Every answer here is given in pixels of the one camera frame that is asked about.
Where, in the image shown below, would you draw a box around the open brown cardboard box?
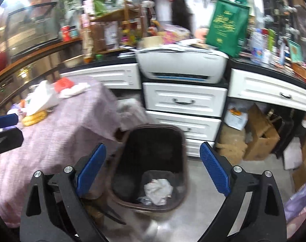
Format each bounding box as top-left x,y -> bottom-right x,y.
244,103 -> 281,161

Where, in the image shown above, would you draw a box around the crumpled white paper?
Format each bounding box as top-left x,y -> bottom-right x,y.
144,178 -> 174,206

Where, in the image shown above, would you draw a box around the yellow crocheted item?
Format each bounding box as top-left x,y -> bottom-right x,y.
22,111 -> 47,127

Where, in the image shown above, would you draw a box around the flat grey cardboard sheet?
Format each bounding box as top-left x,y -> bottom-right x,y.
283,137 -> 303,170

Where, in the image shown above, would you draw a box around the wide white drawer without handle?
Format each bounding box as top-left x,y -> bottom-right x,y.
60,63 -> 141,90

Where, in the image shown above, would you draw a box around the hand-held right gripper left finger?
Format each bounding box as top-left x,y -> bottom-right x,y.
19,143 -> 110,242

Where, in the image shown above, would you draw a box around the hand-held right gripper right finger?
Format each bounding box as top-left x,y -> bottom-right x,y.
193,142 -> 287,242

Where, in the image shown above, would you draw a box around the wooden shelf rack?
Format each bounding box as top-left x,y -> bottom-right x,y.
89,1 -> 146,53

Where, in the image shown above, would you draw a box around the black bag with gold handle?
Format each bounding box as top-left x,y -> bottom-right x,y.
268,107 -> 295,157

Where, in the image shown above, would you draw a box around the white crumpled tissue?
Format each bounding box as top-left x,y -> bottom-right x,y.
60,83 -> 91,98

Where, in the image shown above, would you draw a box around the red mesh sleeve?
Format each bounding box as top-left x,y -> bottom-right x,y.
54,78 -> 75,93

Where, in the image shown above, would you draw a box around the purple floral bag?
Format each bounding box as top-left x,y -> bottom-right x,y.
285,179 -> 306,232

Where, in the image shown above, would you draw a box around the white cloth on table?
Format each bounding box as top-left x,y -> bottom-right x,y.
24,80 -> 60,116

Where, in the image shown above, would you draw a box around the brown plush toy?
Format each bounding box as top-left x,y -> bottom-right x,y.
215,125 -> 248,165

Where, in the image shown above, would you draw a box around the purple striped tablecloth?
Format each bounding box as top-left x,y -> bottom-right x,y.
0,77 -> 123,228

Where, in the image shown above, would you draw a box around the white bag with orange print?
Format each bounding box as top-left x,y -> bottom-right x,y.
224,106 -> 249,131

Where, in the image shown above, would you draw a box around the white printer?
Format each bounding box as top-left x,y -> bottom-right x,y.
135,44 -> 230,84

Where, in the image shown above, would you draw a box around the red can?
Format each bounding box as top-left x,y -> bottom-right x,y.
61,25 -> 72,42

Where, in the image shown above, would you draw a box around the glass display cabinet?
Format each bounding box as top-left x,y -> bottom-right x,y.
2,0 -> 61,56

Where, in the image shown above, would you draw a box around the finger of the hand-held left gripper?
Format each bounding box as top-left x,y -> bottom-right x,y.
0,127 -> 24,157
0,113 -> 19,129

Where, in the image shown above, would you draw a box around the dark brown trash bin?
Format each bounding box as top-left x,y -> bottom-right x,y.
110,124 -> 187,213

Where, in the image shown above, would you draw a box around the teal picture frame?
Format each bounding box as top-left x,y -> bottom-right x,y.
288,40 -> 304,63

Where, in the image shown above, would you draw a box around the white drawer with black handle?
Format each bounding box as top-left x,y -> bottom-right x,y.
142,82 -> 228,118
145,110 -> 222,142
183,138 -> 215,158

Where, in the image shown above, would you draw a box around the clear plastic bag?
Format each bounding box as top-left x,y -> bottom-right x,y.
117,98 -> 150,131

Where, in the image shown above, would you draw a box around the wide white drawer black handle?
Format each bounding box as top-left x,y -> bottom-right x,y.
229,68 -> 306,112

